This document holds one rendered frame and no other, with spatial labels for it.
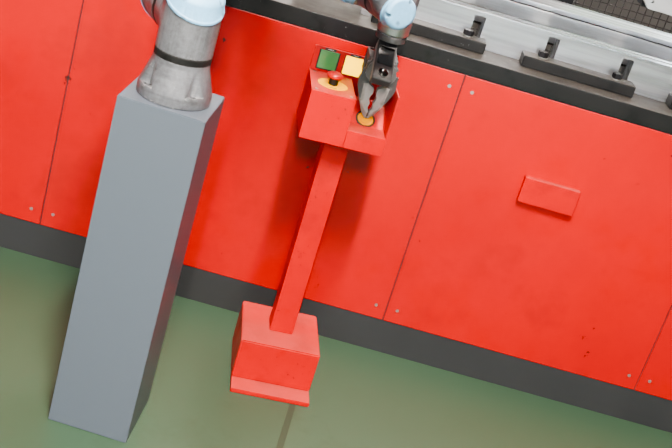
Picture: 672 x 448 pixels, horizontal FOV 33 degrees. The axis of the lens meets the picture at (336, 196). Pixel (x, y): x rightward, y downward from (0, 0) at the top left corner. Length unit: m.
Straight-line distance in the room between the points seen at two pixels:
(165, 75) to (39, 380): 0.85
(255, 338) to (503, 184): 0.75
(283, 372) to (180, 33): 1.01
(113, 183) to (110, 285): 0.23
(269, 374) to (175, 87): 0.92
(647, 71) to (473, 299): 0.76
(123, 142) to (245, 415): 0.82
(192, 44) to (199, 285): 1.08
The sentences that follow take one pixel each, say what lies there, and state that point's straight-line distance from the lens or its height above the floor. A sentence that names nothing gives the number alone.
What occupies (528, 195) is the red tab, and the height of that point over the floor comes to 0.57.
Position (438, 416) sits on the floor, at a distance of 2.99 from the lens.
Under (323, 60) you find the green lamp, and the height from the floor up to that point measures 0.81.
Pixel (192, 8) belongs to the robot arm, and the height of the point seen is 0.97.
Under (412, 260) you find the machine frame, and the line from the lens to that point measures 3.04.
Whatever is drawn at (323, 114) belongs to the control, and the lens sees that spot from 2.57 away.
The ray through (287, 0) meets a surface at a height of 0.88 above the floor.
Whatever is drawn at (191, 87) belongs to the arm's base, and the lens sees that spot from 2.24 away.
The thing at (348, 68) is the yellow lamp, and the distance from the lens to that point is 2.70.
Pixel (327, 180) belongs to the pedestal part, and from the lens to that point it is 2.69.
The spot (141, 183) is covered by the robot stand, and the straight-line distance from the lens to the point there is 2.28.
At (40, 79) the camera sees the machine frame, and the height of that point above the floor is 0.50.
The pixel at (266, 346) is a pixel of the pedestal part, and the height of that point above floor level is 0.12.
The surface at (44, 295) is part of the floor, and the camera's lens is 3.04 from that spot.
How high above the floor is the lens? 1.54
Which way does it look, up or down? 22 degrees down
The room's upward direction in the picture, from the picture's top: 17 degrees clockwise
